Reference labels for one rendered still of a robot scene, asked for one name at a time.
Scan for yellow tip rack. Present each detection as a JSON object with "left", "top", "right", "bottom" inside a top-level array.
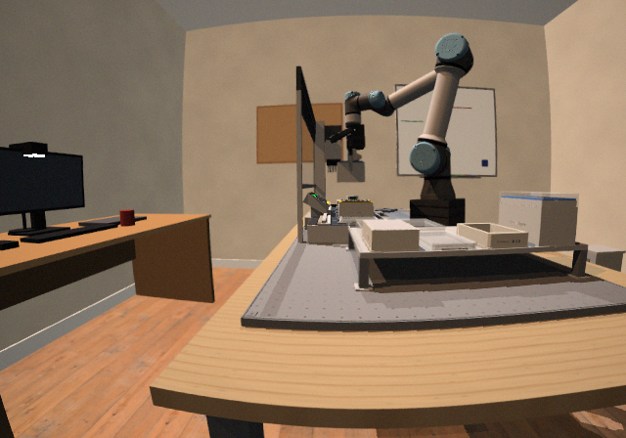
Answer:
[{"left": 338, "top": 199, "right": 374, "bottom": 217}]

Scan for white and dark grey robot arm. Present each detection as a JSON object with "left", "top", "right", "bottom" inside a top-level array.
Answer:
[{"left": 344, "top": 33, "right": 473, "bottom": 199}]

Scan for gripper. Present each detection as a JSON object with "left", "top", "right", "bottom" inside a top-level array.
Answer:
[{"left": 345, "top": 123, "right": 365, "bottom": 170}]

